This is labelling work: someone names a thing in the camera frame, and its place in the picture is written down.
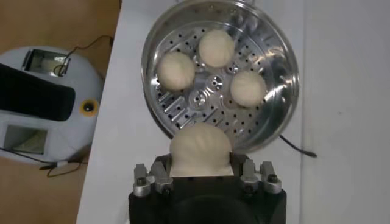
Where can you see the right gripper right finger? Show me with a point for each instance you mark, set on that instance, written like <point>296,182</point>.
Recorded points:
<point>262,182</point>

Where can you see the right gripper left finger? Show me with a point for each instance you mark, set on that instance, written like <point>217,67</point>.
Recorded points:
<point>152,182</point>

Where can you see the white steamed baozi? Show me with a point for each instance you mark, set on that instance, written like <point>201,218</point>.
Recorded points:
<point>217,48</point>
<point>176,70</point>
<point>248,88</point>
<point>199,149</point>

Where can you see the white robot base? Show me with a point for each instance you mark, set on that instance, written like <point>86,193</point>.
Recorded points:
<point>61,134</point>

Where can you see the perforated steel steamer basket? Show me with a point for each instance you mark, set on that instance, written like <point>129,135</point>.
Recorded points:
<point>274,61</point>

